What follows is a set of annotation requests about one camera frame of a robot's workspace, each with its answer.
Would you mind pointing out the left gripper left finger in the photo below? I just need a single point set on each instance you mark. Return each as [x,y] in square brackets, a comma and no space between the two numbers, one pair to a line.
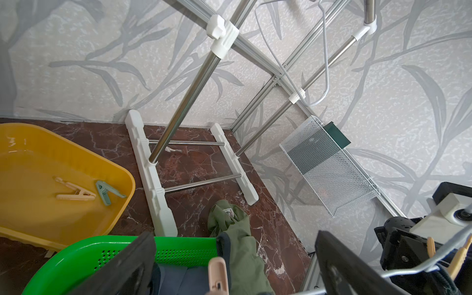
[129,273]

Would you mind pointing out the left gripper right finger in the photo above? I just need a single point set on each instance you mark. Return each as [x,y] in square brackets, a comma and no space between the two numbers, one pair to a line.
[344,273]

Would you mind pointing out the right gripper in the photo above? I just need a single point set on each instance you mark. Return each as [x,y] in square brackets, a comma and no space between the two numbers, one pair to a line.
[404,250]

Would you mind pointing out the navy blue tank top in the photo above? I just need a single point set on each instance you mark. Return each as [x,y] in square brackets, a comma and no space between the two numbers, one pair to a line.
[178,280]

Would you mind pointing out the mint green clothespin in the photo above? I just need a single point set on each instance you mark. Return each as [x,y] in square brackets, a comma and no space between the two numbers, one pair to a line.
[104,188]

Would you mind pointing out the green tank top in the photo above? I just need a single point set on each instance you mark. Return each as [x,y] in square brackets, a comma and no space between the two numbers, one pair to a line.
[230,225]

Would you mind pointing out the beige clothespin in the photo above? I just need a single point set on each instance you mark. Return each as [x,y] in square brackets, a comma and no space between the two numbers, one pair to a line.
[79,193]

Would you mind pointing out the wooden clothespin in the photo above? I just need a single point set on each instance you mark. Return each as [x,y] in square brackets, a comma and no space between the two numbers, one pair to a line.
[217,277]
[457,261]

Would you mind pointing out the green plastic basket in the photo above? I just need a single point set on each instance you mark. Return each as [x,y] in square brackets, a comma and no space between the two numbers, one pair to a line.
[70,267]

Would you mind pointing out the metal clothes rack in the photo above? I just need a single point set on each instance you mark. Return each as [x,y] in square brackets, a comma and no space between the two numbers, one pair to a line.
[224,34]

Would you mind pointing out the yellow plastic tray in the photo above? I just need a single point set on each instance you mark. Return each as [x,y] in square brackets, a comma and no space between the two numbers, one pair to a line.
[31,157]

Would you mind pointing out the dark green cloth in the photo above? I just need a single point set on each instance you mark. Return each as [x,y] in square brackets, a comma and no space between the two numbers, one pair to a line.
[339,138]

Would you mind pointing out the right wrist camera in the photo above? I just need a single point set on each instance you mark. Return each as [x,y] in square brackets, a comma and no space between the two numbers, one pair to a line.
[450,214]

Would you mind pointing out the white wire mesh basket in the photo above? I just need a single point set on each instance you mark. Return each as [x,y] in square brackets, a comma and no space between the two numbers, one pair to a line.
[336,178]

